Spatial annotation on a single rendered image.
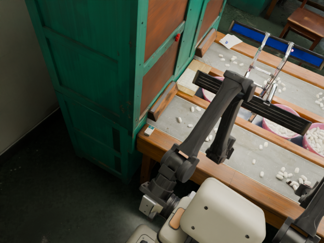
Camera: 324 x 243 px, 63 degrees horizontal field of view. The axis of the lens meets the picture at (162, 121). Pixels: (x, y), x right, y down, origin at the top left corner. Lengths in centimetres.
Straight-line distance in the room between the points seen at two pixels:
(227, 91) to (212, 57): 120
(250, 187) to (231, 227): 79
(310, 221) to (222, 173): 66
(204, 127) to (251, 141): 84
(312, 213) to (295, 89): 134
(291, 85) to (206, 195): 156
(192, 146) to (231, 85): 25
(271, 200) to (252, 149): 32
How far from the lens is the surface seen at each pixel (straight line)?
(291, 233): 96
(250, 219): 78
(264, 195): 156
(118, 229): 212
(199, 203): 76
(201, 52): 198
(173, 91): 167
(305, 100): 215
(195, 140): 91
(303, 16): 367
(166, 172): 91
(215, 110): 92
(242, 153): 165
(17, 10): 187
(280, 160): 173
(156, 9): 109
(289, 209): 159
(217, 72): 198
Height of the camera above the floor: 207
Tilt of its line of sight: 55 degrees down
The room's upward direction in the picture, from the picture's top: 11 degrees clockwise
